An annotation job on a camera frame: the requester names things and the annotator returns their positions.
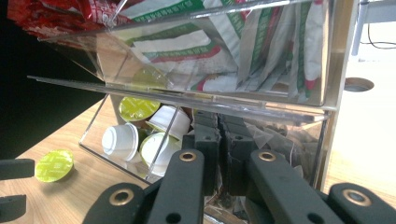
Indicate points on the clear acrylic organizer white top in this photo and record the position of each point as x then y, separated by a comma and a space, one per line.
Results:
333, 62

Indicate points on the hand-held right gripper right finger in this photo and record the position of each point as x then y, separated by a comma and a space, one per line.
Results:
239, 161

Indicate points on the round floor outlet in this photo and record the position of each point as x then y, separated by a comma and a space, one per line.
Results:
358, 84

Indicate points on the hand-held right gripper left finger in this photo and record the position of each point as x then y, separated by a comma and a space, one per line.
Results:
207, 155

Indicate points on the green lid coffee capsule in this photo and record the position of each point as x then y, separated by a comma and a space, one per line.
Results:
53, 165

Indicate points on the stack of white green sachets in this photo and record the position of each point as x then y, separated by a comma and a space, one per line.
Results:
199, 53

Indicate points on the pile of coffee capsules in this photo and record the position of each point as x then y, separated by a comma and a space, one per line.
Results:
121, 141

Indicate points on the stack of red packets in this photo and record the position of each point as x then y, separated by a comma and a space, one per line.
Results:
62, 14

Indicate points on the pile of tea bags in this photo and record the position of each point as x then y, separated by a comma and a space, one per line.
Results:
280, 138

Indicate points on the white metal frame desk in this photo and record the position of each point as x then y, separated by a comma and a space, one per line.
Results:
361, 21

